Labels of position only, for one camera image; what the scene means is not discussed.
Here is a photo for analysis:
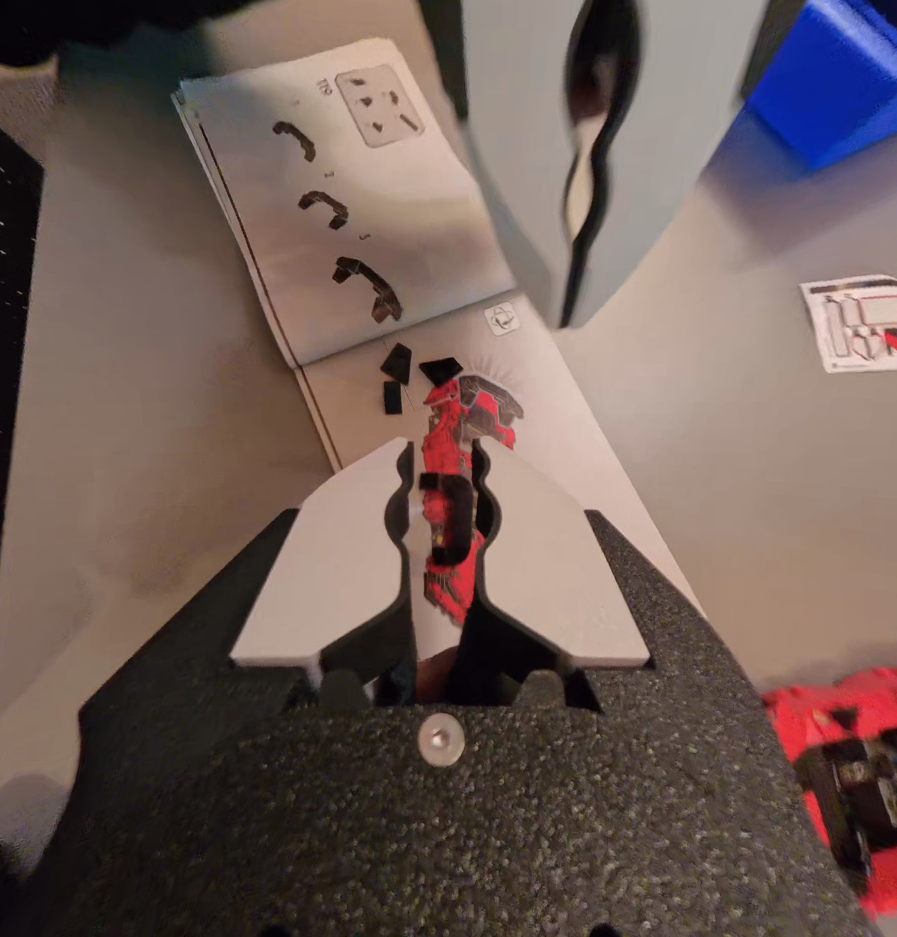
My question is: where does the person's left forearm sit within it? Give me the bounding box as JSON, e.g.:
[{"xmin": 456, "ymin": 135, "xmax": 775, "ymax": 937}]
[{"xmin": 0, "ymin": 0, "xmax": 259, "ymax": 70}]

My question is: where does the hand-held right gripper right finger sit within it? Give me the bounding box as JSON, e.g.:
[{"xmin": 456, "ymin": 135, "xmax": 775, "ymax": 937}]
[{"xmin": 470, "ymin": 436, "xmax": 654, "ymax": 669}]

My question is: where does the black lego arch piece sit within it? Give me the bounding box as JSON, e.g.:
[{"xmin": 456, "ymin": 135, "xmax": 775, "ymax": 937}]
[{"xmin": 417, "ymin": 472, "xmax": 479, "ymax": 567}]

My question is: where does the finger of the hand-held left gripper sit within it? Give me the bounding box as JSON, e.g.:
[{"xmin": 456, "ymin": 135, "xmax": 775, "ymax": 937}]
[
  {"xmin": 459, "ymin": 0, "xmax": 592, "ymax": 329},
  {"xmin": 566, "ymin": 0, "xmax": 772, "ymax": 329}
]

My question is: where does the red lego car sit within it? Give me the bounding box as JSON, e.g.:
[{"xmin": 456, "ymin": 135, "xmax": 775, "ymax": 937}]
[{"xmin": 762, "ymin": 666, "xmax": 897, "ymax": 919}]

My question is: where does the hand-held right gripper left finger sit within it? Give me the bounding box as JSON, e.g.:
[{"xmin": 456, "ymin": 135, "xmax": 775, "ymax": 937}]
[{"xmin": 227, "ymin": 436, "xmax": 416, "ymax": 669}]

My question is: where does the lego sticker sheet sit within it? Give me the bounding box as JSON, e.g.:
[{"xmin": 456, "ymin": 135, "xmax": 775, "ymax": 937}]
[{"xmin": 798, "ymin": 274, "xmax": 897, "ymax": 374}]

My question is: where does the lego instruction booklet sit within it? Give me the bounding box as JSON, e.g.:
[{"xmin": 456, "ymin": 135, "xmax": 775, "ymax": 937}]
[{"xmin": 172, "ymin": 37, "xmax": 702, "ymax": 645}]

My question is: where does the blue plastic storage bin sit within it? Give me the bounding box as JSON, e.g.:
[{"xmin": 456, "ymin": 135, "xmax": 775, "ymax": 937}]
[{"xmin": 741, "ymin": 0, "xmax": 897, "ymax": 173}]

